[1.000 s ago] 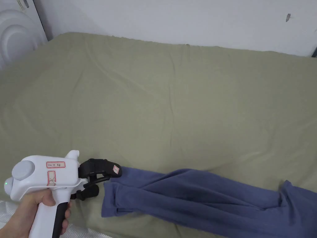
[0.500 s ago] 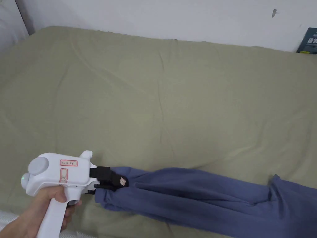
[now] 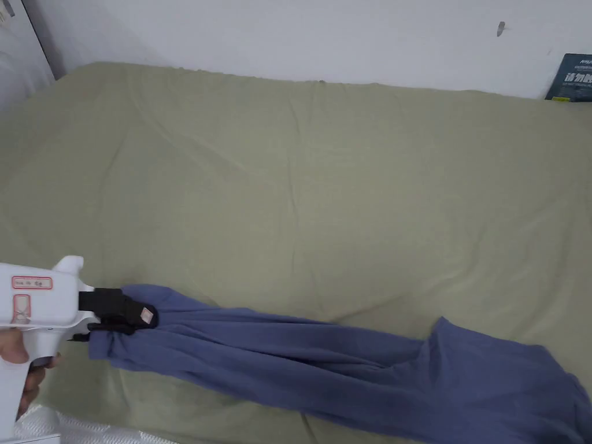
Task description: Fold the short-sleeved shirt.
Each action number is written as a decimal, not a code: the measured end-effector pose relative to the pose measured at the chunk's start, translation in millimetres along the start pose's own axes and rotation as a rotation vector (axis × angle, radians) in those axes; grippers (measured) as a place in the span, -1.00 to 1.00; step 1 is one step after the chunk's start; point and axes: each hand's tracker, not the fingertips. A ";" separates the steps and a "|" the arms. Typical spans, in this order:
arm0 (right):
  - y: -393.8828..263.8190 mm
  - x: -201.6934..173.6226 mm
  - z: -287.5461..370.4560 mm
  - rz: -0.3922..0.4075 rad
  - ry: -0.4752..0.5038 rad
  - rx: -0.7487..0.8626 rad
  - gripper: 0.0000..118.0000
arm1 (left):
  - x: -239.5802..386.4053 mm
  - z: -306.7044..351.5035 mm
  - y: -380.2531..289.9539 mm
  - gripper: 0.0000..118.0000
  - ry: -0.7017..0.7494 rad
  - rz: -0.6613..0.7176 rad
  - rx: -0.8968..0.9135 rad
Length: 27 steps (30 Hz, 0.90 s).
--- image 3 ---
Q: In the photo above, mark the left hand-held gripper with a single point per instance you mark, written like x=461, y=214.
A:
x=37, y=300

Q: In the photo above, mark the blue garment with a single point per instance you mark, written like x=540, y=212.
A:
x=351, y=374

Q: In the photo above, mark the person's left hand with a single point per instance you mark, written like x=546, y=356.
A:
x=18, y=370

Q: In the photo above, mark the bed with pale green sheet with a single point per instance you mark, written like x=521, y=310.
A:
x=286, y=185

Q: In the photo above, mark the white cabinet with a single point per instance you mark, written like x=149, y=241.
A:
x=23, y=41

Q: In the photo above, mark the dark blue sign card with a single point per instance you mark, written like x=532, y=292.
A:
x=571, y=78

